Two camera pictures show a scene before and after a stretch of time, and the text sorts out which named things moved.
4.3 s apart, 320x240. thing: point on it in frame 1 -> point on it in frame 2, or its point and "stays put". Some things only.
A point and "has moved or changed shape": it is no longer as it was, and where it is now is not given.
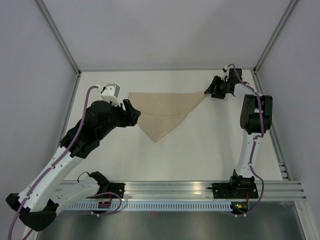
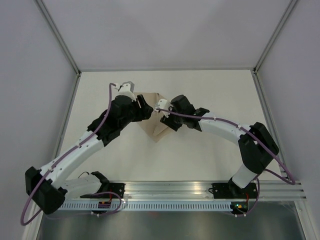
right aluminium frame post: x=274 y=35 stays put
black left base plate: x=117 y=188 stays put
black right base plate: x=234 y=190 stays put
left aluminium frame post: x=58 y=35 stays put
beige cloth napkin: x=161 y=112 has moved or changed shape
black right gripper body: x=220 y=91 -> x=174 y=121
